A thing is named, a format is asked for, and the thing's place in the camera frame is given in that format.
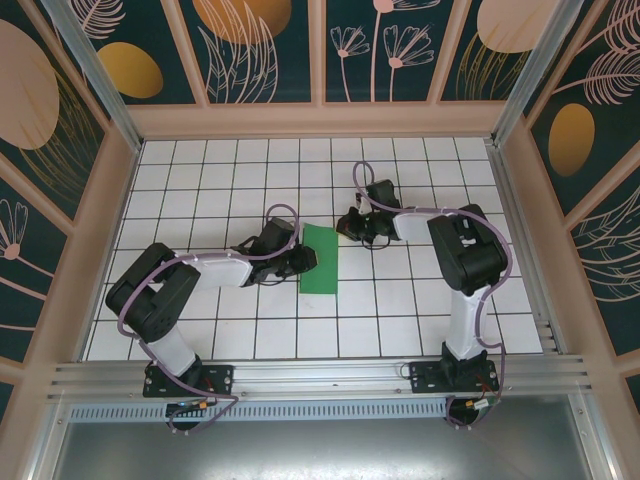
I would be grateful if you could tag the green cloth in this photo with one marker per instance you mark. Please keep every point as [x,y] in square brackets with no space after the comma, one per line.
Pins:
[325,270]

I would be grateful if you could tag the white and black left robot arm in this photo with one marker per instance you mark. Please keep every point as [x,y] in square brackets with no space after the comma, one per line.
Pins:
[220,270]

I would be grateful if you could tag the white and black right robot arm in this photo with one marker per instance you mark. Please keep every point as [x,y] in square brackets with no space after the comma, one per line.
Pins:
[420,225]

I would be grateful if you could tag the grey metal sheet panel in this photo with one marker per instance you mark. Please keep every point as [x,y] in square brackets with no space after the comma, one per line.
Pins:
[320,452]

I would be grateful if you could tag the small circuit board with connector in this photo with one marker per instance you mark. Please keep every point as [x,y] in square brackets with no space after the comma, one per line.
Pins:
[192,406]
[482,404]

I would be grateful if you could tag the long aluminium mounting rail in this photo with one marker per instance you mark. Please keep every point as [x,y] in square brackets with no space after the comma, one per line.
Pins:
[320,375]

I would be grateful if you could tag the aluminium side rail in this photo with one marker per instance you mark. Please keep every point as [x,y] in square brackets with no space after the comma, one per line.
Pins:
[512,200]

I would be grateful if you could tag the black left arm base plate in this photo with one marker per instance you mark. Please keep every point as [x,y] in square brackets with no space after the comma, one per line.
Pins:
[220,377]

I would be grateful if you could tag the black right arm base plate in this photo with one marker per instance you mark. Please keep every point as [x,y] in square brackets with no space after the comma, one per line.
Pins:
[425,377]

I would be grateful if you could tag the aluminium corner post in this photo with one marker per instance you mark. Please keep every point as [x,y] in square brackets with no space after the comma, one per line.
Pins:
[536,65]
[90,65]

